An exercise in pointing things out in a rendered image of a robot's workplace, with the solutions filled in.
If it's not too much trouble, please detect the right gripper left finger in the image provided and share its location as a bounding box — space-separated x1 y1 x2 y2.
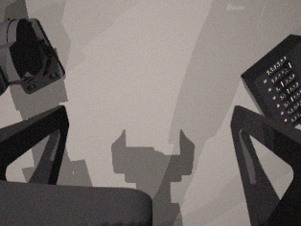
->
0 105 69 185

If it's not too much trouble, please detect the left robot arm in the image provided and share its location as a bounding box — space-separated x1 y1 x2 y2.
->
0 18 65 96

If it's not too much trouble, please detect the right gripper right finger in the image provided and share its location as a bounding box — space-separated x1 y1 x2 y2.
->
230 105 301 226

